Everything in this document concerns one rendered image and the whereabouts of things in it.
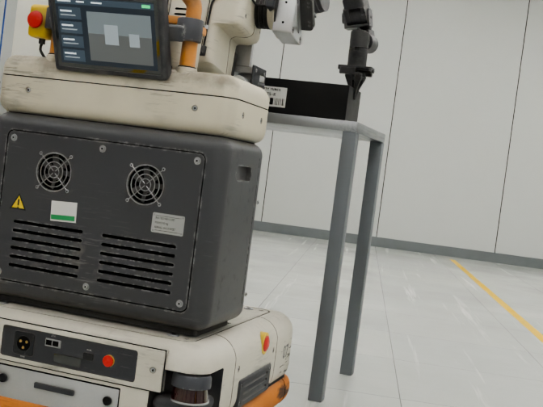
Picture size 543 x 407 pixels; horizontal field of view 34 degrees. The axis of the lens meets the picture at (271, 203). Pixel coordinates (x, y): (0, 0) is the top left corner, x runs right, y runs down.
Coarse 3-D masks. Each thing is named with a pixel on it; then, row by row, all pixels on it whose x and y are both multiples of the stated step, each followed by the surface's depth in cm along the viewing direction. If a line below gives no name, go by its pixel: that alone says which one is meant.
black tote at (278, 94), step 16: (272, 80) 264; (288, 80) 263; (272, 96) 264; (288, 96) 263; (304, 96) 262; (320, 96) 260; (336, 96) 259; (352, 96) 263; (272, 112) 264; (288, 112) 263; (304, 112) 262; (320, 112) 260; (336, 112) 259; (352, 112) 266
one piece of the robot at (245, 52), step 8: (240, 48) 226; (248, 48) 225; (240, 56) 226; (248, 56) 225; (240, 64) 226; (248, 64) 225; (240, 72) 226; (248, 72) 225; (256, 72) 224; (264, 72) 231; (248, 80) 224; (256, 80) 225; (264, 80) 232
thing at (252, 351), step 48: (144, 336) 172; (192, 336) 178; (240, 336) 189; (288, 336) 220; (0, 384) 177; (48, 384) 174; (96, 384) 171; (192, 384) 165; (240, 384) 185; (288, 384) 225
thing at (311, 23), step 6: (300, 0) 213; (306, 0) 212; (312, 0) 213; (300, 6) 214; (306, 6) 214; (312, 6) 213; (306, 12) 214; (312, 12) 214; (306, 18) 215; (312, 18) 215; (306, 24) 216; (312, 24) 216; (306, 30) 217
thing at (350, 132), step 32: (288, 128) 273; (320, 128) 250; (352, 128) 246; (352, 160) 246; (352, 288) 287; (320, 320) 248; (352, 320) 287; (320, 352) 248; (352, 352) 287; (320, 384) 248
